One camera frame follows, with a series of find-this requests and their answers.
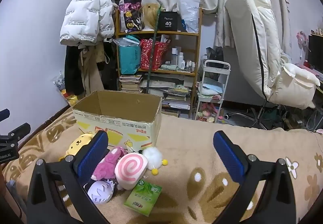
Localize purple white plush bag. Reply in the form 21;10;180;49
84;180;115;205

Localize pink plush toy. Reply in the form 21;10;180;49
91;146;126;181

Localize yellow dog plush toy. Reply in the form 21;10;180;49
59;134;94;161

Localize pink swirl roll plush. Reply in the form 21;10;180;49
114;153;148;190

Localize green tissue pack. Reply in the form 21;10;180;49
124;180;162;216

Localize white fluffy pompom toy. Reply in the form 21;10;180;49
142;147;168;175

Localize beige patterned blanket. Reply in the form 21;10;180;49
2;106;323;224

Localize plastic bag of toys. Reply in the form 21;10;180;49
52;71;78;106

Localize black hanging garment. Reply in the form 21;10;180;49
64;46;84;96

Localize open cardboard box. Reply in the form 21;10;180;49
73;90;162;151

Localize beige trench coat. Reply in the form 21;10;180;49
78;42;109;100

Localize stack of books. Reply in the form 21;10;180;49
119;74;142;93

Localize white rolling cart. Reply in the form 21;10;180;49
194;60;231;123

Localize white puffer jacket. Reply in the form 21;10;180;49
60;0;114;46

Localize teal bag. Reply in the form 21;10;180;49
118;35;141;75

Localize white cosmetic bottles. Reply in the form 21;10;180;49
170;47;195;73

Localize wooden shelf unit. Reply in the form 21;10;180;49
115;8;202;118

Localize red patterned gift bag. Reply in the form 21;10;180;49
140;39;168;71

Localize black purple printed bag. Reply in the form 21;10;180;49
119;0;142;33

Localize cream office chair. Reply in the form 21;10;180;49
225;0;320;110

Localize blonde wig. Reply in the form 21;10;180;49
141;3;161;31

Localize black box number 40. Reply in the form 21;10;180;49
158;11;178;32

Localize green pole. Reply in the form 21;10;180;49
146;4;161;94

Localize clear plastic bag on shelf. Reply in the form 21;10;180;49
178;0;200;33

